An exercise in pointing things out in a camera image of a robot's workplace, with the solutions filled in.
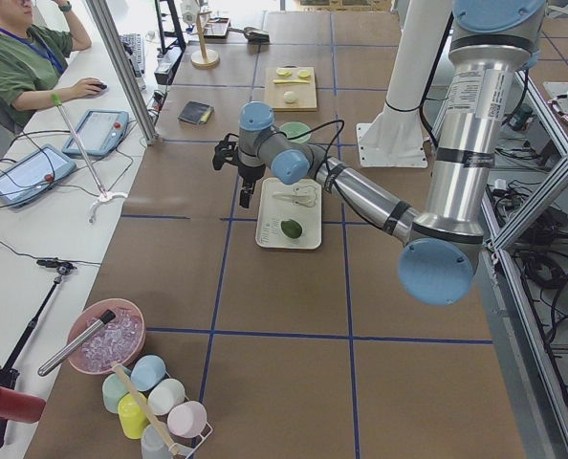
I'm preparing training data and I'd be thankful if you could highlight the pink cup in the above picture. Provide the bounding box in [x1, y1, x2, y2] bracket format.
[167, 401, 208, 438]

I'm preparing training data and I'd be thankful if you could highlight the grey folded cloth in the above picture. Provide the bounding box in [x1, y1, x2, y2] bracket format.
[178, 100, 214, 125]

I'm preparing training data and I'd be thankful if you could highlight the red bottle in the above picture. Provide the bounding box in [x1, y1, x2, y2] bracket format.
[0, 386, 46, 424]

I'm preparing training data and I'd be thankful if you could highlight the blue cup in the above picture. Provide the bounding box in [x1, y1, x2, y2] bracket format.
[130, 355, 166, 392]

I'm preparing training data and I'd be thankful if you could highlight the far blue teach pendant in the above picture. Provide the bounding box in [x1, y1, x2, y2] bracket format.
[76, 109, 130, 158]

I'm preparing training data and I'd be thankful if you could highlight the white bear print tray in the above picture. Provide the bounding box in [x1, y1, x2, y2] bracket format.
[255, 178, 322, 250]

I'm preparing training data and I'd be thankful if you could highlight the pink ice bowl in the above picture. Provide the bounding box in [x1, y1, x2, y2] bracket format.
[68, 298, 146, 375]

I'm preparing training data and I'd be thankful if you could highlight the dark wooden glass tray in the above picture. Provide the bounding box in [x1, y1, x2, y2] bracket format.
[203, 17, 230, 39]

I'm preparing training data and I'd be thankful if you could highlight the yellow plastic knife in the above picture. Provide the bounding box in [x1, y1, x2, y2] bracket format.
[272, 78, 311, 84]

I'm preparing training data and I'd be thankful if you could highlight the upper lemon slice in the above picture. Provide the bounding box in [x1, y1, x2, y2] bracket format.
[276, 68, 292, 77]

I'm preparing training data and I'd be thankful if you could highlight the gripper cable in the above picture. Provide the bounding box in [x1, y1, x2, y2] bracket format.
[212, 119, 346, 171]

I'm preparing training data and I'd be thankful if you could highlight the green cup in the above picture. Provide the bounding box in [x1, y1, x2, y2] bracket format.
[101, 373, 128, 414]

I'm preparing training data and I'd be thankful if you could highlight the white steamed bun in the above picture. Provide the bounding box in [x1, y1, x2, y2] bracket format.
[283, 91, 297, 104]

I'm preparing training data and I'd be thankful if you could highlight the black tripod stick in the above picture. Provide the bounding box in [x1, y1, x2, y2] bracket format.
[0, 258, 76, 448]

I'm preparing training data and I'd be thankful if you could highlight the white cup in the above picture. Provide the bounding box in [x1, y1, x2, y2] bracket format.
[148, 378, 186, 416]

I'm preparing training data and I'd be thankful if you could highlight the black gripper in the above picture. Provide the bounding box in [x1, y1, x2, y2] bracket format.
[238, 162, 264, 208]

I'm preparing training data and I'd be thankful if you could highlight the light green bowl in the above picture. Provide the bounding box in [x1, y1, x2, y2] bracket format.
[279, 121, 311, 143]

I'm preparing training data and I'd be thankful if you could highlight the wooden mug tree stand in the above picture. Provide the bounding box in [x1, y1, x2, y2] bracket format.
[190, 12, 220, 69]

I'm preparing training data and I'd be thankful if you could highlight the person in green shirt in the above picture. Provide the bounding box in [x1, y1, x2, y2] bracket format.
[0, 1, 106, 127]

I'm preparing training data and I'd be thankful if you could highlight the yellow cup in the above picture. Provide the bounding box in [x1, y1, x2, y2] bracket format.
[118, 393, 149, 440]

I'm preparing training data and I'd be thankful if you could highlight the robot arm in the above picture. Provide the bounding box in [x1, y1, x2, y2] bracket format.
[233, 1, 545, 306]

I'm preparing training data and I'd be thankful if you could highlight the aluminium frame post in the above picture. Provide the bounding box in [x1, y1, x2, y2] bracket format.
[86, 0, 158, 145]

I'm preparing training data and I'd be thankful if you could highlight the blue teach pendant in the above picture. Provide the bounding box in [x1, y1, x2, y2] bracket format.
[0, 144, 76, 208]
[76, 109, 130, 158]

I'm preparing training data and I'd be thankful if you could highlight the metal ice scoop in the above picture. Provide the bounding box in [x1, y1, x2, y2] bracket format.
[228, 27, 270, 43]

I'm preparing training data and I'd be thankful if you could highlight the reacher grabber stick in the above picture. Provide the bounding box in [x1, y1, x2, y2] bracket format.
[51, 93, 128, 224]

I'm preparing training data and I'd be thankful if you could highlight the near blue teach pendant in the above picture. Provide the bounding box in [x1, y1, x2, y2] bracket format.
[0, 144, 76, 208]

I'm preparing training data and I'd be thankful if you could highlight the grey cup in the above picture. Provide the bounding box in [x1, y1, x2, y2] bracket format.
[141, 425, 173, 459]

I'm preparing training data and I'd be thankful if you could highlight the bamboo cutting board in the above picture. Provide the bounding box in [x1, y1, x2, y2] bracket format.
[263, 67, 317, 112]

